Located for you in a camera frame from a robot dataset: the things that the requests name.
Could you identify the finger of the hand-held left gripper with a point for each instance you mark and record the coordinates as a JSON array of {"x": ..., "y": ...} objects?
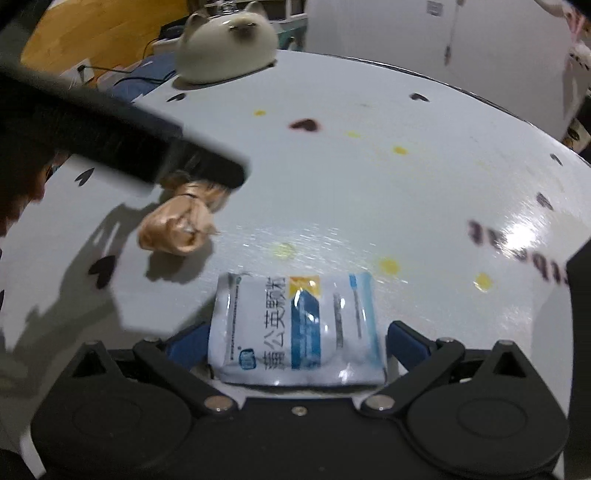
[{"x": 198, "y": 161}]

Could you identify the white wall outlet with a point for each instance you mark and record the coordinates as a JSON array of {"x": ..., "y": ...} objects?
[{"x": 83, "y": 68}]

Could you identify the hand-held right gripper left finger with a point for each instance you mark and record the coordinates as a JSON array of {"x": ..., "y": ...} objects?
[{"x": 189, "y": 346}]

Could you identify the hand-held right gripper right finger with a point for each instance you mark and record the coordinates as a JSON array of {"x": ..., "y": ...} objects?
[{"x": 408, "y": 344}]

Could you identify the blue star cloth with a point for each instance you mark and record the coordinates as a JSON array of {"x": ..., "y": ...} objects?
[{"x": 143, "y": 74}]

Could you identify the white and blue sachet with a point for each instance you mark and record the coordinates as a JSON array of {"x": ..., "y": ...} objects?
[{"x": 295, "y": 332}]

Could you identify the bag of brown rubber bands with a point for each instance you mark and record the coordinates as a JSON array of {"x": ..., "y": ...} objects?
[{"x": 171, "y": 228}]

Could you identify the black cardboard box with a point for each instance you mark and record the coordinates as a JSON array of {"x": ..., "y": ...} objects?
[{"x": 581, "y": 323}]

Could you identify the person's left hand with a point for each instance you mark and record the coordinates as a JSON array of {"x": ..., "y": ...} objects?
[{"x": 18, "y": 184}]

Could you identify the cream cat-shaped ceramic jar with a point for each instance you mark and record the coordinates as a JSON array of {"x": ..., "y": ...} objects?
[{"x": 221, "y": 50}]

